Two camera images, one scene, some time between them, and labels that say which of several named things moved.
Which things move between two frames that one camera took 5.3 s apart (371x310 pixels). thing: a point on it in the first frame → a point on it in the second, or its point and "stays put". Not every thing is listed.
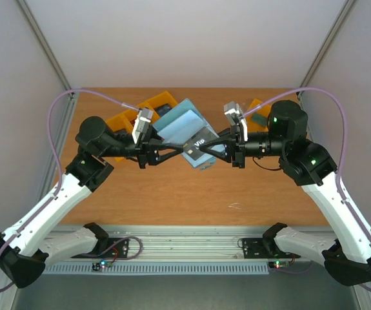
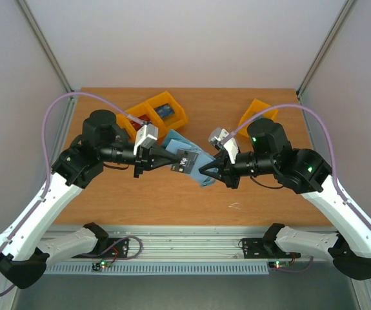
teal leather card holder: x=180 y=124 → x=173 y=141
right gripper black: x=237 y=147 → x=229 y=171
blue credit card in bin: x=162 y=108 stays put
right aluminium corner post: x=342 y=17 stays put
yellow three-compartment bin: x=124 y=123 stays put
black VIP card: x=191 y=146 → x=186 y=163
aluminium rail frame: x=224 y=244 stays put
